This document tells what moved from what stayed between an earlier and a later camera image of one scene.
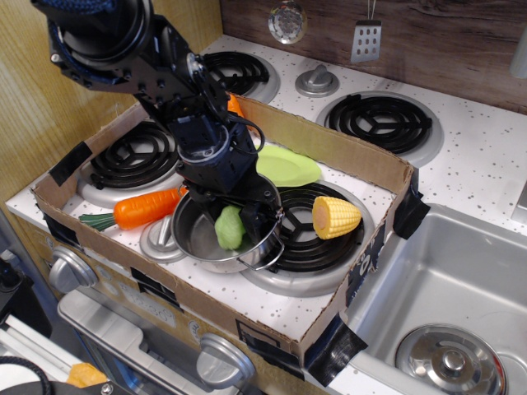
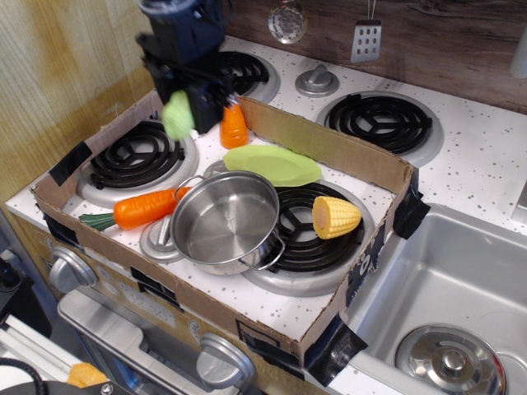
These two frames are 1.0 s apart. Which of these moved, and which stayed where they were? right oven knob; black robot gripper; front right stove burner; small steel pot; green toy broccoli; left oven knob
Moved: black robot gripper; green toy broccoli
Stayed: left oven knob; small steel pot; front right stove burner; right oven knob
